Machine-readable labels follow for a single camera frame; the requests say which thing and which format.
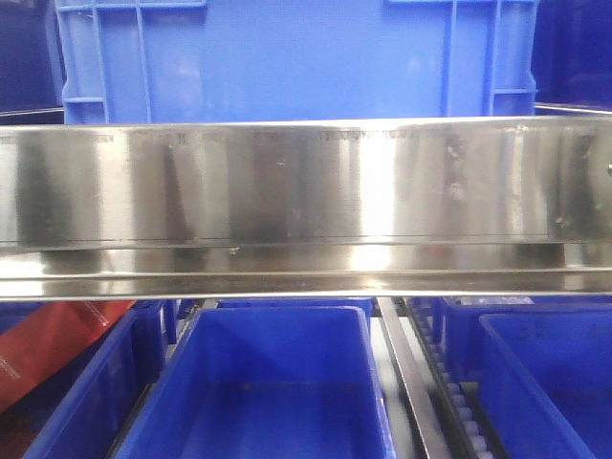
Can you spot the upper right dark blue crate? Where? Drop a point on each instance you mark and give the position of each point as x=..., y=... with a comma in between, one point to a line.
x=572, y=54

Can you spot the empty blue centre bin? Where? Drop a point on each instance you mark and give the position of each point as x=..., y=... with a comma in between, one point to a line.
x=297, y=382

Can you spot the upper shelf dark blue crate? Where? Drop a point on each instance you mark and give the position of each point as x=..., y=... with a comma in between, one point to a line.
x=32, y=71

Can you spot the blue bin right front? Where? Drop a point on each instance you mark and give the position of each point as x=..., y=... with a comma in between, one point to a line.
x=546, y=383

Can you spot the red foil package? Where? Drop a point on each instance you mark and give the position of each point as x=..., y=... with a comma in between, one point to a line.
x=48, y=339

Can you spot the stainless steel shelf rail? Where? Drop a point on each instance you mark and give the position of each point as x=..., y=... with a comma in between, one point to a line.
x=460, y=206

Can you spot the blue bin right rear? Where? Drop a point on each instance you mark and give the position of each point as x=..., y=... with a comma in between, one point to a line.
x=458, y=329

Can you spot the steel roller divider rail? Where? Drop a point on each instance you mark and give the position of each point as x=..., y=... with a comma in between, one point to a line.
x=427, y=436

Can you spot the blue bin rear centre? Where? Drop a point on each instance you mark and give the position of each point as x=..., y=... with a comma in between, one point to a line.
x=363, y=302

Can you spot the blue bin with red package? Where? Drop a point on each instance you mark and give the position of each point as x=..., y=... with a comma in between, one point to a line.
x=79, y=410

